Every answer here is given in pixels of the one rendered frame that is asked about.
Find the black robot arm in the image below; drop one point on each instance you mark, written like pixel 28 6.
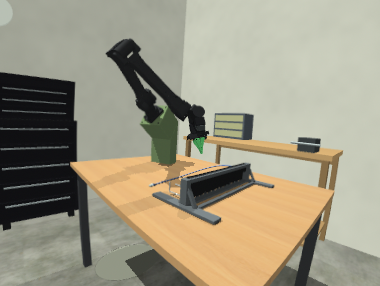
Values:
pixel 135 62

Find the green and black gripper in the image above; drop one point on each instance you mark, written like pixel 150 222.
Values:
pixel 197 138

